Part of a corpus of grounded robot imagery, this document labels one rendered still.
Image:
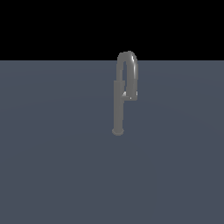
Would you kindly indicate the grey gooseneck faucet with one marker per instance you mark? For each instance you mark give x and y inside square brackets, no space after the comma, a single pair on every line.
[118,116]

